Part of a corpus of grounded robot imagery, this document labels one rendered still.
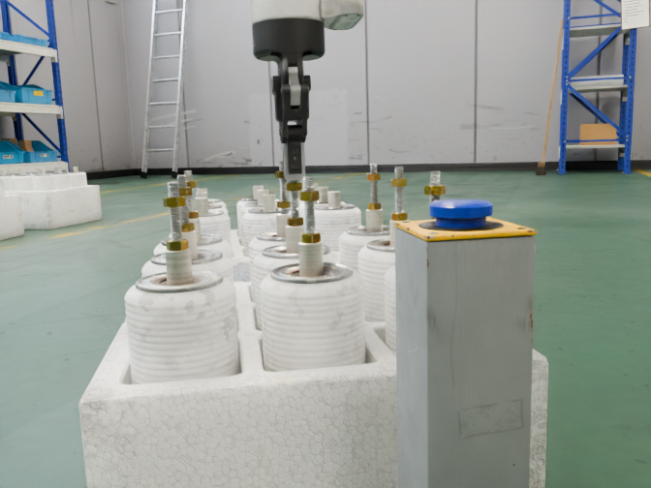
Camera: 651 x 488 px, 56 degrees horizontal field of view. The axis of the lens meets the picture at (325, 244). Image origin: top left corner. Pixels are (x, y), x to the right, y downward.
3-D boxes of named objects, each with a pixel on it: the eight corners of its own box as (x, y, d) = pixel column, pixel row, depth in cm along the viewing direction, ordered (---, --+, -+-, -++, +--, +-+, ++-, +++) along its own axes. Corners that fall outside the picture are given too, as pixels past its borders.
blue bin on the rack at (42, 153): (-12, 164, 583) (-14, 141, 580) (20, 162, 619) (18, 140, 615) (30, 163, 567) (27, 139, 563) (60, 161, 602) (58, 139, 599)
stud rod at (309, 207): (310, 260, 56) (307, 176, 55) (303, 259, 57) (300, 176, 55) (319, 259, 56) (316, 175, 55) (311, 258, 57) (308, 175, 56)
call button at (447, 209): (477, 227, 42) (477, 197, 42) (503, 235, 39) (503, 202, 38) (420, 229, 42) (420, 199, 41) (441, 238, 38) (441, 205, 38)
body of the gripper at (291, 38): (251, 26, 68) (255, 113, 69) (251, 10, 60) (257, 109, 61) (319, 25, 69) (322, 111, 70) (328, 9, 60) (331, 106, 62)
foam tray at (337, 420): (415, 384, 94) (414, 269, 91) (544, 546, 56) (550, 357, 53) (151, 410, 88) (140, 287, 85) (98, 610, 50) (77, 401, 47)
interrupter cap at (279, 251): (309, 263, 63) (309, 257, 63) (248, 259, 67) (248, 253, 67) (342, 251, 70) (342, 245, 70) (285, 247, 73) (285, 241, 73)
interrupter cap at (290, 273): (306, 291, 51) (306, 283, 51) (254, 278, 57) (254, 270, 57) (370, 276, 56) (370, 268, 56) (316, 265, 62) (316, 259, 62)
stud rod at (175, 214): (178, 265, 55) (172, 181, 54) (187, 266, 55) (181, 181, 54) (170, 267, 54) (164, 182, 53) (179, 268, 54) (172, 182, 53)
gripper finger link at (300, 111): (280, 81, 60) (280, 127, 64) (282, 93, 59) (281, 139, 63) (308, 80, 60) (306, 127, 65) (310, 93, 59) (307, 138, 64)
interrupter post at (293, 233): (300, 258, 67) (299, 227, 66) (281, 256, 68) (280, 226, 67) (311, 254, 69) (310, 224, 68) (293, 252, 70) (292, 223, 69)
